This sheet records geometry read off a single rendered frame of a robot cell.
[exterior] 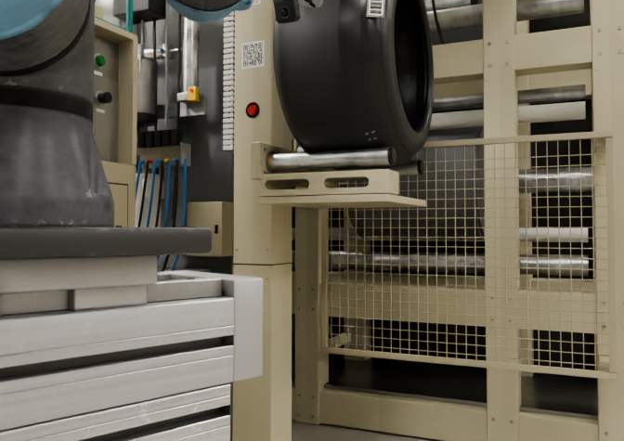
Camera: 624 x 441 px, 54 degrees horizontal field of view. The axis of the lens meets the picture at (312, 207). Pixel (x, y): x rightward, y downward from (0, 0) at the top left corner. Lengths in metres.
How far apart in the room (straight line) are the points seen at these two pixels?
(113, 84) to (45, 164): 1.36
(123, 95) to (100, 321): 1.38
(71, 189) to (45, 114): 0.06
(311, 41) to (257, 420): 1.03
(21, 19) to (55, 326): 0.21
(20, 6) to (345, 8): 1.17
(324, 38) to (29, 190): 1.11
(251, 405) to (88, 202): 1.38
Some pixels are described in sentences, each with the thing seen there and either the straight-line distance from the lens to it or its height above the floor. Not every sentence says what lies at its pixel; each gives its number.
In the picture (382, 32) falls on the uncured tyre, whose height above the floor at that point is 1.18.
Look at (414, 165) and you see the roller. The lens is 1.77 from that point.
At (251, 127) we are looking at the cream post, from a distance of 1.76.
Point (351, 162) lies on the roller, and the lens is 1.53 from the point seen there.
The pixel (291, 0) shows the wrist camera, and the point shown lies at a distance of 1.27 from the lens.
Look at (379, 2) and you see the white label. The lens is 1.48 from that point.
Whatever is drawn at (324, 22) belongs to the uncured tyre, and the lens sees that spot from 1.49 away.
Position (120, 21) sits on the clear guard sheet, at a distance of 1.85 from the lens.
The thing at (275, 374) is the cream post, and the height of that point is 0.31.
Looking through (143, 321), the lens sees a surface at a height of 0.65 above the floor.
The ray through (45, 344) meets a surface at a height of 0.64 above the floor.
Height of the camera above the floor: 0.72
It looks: 2 degrees up
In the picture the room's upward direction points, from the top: straight up
